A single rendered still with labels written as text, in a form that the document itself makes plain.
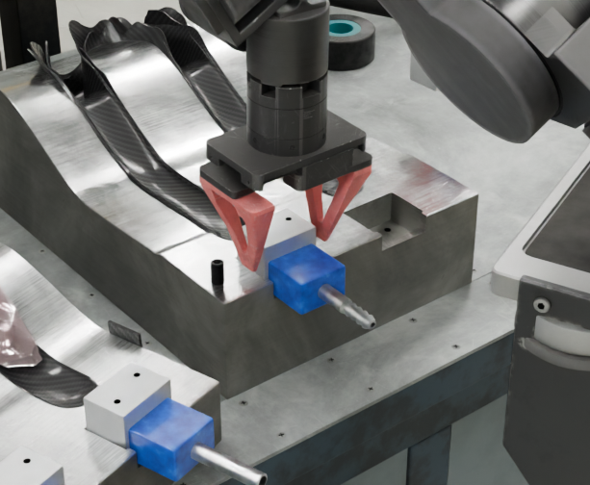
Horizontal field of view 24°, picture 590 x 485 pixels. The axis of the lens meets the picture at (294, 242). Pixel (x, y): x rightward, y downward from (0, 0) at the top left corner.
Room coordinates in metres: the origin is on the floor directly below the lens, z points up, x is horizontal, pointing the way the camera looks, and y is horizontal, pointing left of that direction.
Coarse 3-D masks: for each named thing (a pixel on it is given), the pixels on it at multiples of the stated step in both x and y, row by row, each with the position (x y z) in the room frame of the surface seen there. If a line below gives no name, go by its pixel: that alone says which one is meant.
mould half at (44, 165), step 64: (64, 64) 1.31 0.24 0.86; (128, 64) 1.16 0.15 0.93; (0, 128) 1.11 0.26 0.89; (64, 128) 1.07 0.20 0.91; (192, 128) 1.11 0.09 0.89; (0, 192) 1.12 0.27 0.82; (64, 192) 1.02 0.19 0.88; (128, 192) 1.01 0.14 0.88; (384, 192) 1.00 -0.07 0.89; (448, 192) 1.00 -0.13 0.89; (64, 256) 1.03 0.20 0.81; (128, 256) 0.94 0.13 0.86; (192, 256) 0.90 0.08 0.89; (384, 256) 0.94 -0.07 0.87; (448, 256) 0.98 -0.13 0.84; (192, 320) 0.87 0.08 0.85; (256, 320) 0.86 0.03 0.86; (320, 320) 0.90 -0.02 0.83; (384, 320) 0.94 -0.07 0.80; (256, 384) 0.86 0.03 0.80
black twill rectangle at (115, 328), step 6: (108, 324) 0.85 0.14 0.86; (114, 324) 0.85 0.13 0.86; (114, 330) 0.85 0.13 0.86; (120, 330) 0.84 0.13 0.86; (126, 330) 0.84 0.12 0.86; (132, 330) 0.84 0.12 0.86; (120, 336) 0.85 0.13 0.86; (126, 336) 0.84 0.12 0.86; (132, 336) 0.84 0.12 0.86; (138, 336) 0.84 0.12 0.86; (132, 342) 0.84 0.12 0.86; (138, 342) 0.84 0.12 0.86
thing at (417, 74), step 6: (414, 60) 1.18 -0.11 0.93; (414, 66) 1.18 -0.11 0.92; (420, 66) 1.17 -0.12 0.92; (414, 72) 1.18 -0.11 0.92; (420, 72) 1.17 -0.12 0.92; (414, 78) 1.18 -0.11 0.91; (420, 78) 1.17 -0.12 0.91; (426, 78) 1.16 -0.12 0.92; (426, 84) 1.16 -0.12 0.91; (432, 84) 1.16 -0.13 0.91
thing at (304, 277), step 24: (288, 216) 0.92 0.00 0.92; (288, 240) 0.89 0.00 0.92; (312, 240) 0.90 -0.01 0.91; (264, 264) 0.87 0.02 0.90; (288, 264) 0.87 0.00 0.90; (312, 264) 0.87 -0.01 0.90; (336, 264) 0.87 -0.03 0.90; (288, 288) 0.86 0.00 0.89; (312, 288) 0.85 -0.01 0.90; (336, 288) 0.86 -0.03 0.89; (360, 312) 0.82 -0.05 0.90
